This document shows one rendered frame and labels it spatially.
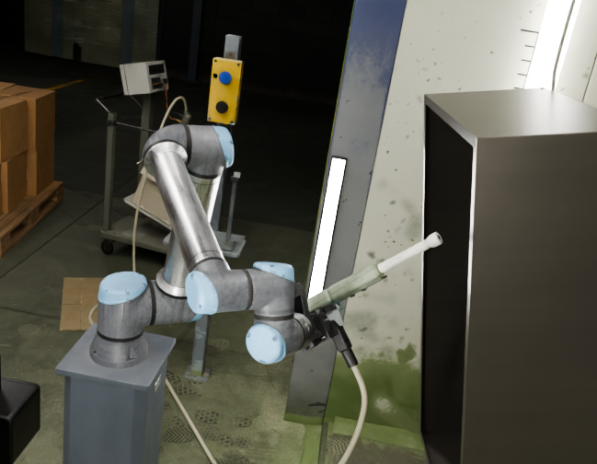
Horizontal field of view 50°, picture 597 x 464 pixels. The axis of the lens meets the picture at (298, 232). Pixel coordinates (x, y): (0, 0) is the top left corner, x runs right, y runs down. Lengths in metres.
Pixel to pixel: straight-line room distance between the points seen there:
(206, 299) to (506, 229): 0.66
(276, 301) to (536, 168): 0.62
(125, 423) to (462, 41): 1.76
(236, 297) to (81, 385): 0.96
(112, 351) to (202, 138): 0.78
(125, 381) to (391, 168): 1.26
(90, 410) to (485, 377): 1.27
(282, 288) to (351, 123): 1.22
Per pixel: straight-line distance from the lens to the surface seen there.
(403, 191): 2.56
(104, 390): 2.19
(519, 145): 1.40
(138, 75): 4.31
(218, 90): 2.70
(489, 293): 1.50
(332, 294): 1.68
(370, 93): 2.48
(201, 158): 1.80
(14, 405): 0.81
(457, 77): 2.49
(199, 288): 1.33
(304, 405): 3.02
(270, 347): 1.40
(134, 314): 2.12
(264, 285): 1.38
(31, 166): 5.05
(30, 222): 4.88
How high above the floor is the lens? 1.87
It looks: 21 degrees down
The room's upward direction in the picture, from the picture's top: 9 degrees clockwise
